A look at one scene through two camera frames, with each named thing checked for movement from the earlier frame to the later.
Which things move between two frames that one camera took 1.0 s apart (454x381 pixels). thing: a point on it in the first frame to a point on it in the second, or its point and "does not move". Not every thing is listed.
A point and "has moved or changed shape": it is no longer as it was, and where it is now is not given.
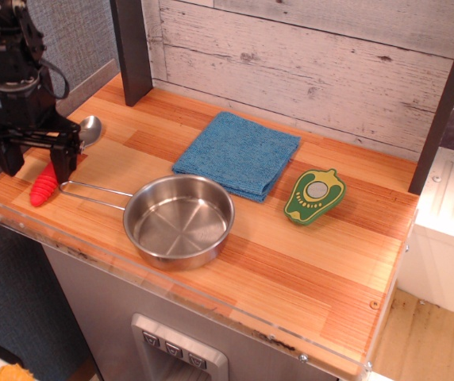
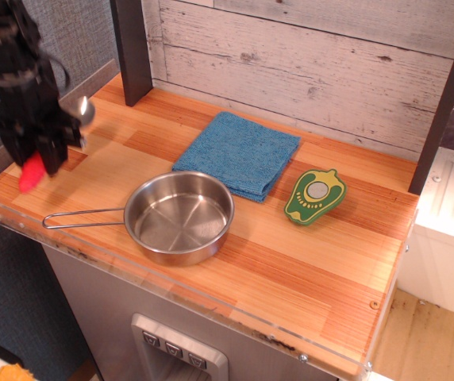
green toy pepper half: [313, 194] does not move
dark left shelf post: [132, 48] does not move
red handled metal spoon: [90, 131] to [82, 110]
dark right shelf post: [449, 90] does not move
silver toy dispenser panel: [164, 354] does not move
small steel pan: [174, 223] has moved or changed shape
